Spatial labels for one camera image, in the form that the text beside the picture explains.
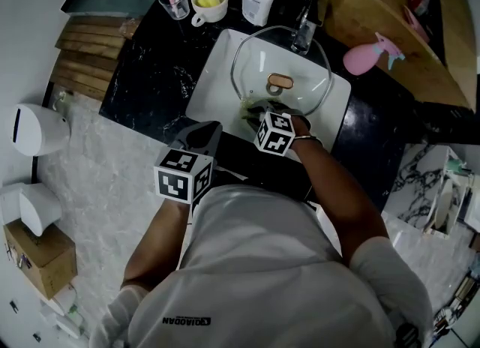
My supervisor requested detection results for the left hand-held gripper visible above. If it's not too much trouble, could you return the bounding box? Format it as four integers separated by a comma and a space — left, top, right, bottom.
153, 120, 223, 204

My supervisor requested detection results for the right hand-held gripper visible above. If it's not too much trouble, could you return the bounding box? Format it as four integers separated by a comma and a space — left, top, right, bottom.
245, 99, 312, 157

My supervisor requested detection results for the green scouring sponge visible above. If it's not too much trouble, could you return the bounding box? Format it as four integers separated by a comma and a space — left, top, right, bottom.
238, 98, 271, 130

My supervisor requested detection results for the glass pot lid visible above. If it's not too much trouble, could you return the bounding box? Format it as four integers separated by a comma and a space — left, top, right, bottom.
229, 25, 334, 122

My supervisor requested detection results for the person's left forearm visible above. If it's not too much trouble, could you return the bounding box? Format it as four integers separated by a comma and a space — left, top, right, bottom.
121, 199, 194, 290

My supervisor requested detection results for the person's right forearm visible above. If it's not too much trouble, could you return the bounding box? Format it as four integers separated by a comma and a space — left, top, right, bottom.
292, 136, 389, 265

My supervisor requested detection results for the white rectangular sink basin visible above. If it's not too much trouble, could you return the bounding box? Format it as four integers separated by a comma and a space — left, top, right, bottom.
185, 28, 353, 164

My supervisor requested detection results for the black marble vanity table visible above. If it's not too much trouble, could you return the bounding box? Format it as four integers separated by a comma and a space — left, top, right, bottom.
99, 0, 425, 212

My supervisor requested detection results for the chrome faucet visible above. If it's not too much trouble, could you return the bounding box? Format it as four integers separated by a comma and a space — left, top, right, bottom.
290, 0, 324, 56

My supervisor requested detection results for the white mug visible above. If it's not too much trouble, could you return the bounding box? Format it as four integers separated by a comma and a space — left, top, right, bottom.
190, 0, 229, 28

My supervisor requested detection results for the pink spray bottle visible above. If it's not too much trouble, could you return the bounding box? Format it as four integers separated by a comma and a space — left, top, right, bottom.
343, 31, 407, 76

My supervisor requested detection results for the clear plastic cup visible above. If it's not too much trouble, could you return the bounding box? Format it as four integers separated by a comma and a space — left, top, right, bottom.
157, 0, 191, 21

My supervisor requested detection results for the stack of wooden planks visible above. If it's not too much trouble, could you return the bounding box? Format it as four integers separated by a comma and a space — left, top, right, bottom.
54, 16, 142, 102

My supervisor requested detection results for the person's white t-shirt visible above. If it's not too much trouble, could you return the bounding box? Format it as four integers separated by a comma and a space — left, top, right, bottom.
89, 184, 434, 348

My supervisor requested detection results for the large cardboard box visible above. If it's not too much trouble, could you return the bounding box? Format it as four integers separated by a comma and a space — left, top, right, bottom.
316, 0, 476, 111

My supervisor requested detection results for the white round dispenser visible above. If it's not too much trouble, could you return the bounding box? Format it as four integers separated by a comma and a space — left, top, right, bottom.
9, 103, 71, 157

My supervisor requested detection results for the white marble pattern cabinet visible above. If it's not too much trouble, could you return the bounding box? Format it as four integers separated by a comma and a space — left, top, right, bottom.
382, 143, 480, 241

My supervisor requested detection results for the pink cloth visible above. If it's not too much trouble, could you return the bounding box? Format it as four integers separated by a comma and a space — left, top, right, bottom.
403, 4, 431, 42

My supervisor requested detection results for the white boxy dispenser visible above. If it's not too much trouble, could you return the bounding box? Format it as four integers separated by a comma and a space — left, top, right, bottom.
0, 183, 63, 237

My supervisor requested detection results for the small cardboard box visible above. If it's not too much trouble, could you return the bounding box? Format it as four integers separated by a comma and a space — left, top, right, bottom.
2, 218, 79, 301

